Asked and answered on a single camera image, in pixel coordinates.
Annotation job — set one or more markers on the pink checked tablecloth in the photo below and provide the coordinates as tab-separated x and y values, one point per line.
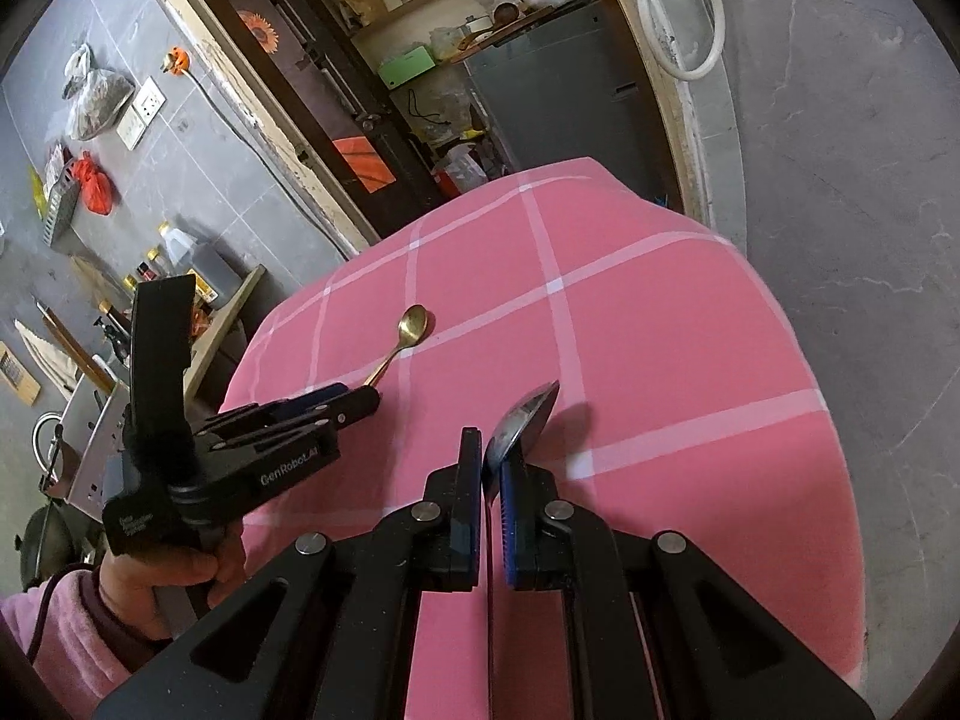
685	404

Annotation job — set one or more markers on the grey cabinet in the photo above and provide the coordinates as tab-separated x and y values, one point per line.
563	90

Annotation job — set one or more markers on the left hand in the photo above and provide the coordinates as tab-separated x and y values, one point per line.
127	583

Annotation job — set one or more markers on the large oil jug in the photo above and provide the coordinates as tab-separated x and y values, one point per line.
215	281

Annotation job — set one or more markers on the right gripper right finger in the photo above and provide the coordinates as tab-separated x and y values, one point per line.
531	510

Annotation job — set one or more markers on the grey wall basket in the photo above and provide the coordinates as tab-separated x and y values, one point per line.
60	208

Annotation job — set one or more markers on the clear bag on wall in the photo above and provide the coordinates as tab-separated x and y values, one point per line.
96	95

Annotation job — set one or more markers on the red plastic bag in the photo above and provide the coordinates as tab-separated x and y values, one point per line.
96	190

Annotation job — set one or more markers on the wall socket plate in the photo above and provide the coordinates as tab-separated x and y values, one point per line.
143	109

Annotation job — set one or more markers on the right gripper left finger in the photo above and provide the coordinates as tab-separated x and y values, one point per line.
454	562

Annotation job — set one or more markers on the orange wall hook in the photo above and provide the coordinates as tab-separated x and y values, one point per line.
176	62

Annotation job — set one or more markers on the large steel spoon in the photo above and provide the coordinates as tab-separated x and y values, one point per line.
517	431

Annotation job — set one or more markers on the wooden grater board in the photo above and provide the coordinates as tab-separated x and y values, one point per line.
18	378

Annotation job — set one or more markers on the hanging beige towel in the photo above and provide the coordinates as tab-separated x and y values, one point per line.
57	366

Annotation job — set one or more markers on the white perforated utensil holder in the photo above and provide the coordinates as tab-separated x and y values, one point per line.
91	435

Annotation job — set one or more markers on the gold long spoon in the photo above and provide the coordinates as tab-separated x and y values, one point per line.
413	328

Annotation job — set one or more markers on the green box on shelf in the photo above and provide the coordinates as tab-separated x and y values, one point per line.
403	68

